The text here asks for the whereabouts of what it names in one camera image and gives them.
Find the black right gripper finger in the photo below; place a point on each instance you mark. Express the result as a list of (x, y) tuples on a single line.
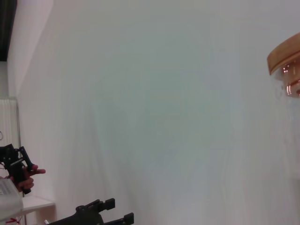
[(93, 206), (122, 220)]

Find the black wall panel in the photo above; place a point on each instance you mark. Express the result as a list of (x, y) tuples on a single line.
[(5, 28)]

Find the white side table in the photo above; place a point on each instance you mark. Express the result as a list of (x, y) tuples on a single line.
[(37, 204)]

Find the white translucent box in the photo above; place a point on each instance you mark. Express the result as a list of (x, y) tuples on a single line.
[(8, 192)]

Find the glass water dispenser jar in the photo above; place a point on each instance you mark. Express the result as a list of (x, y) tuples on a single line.
[(290, 89)]

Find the person's bare hand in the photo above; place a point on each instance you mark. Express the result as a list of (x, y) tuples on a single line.
[(28, 182)]

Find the wooden jar lid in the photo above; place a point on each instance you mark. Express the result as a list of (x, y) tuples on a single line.
[(283, 56)]

